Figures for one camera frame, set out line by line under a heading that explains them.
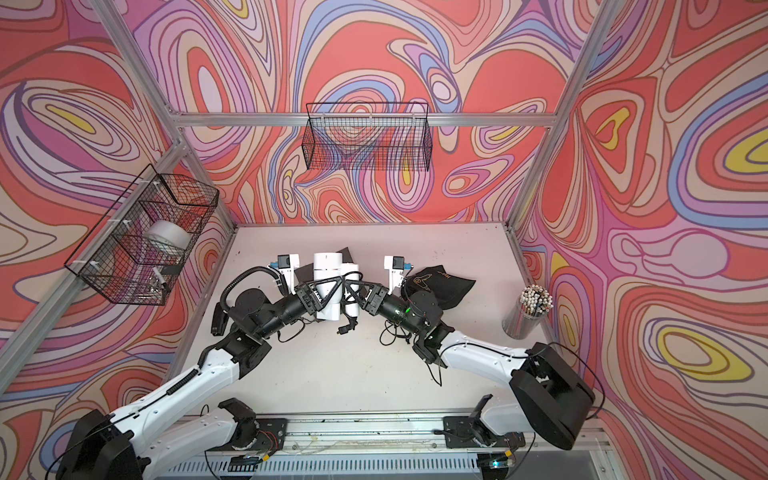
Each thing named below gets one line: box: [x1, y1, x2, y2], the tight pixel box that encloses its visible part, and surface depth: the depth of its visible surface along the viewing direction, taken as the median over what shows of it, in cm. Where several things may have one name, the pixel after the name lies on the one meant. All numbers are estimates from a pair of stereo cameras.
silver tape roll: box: [146, 220, 193, 251], surface depth 76 cm
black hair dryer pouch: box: [401, 265, 476, 309], surface depth 98 cm
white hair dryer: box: [313, 252, 360, 321], surface depth 68 cm
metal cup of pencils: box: [502, 284, 554, 340], surface depth 81 cm
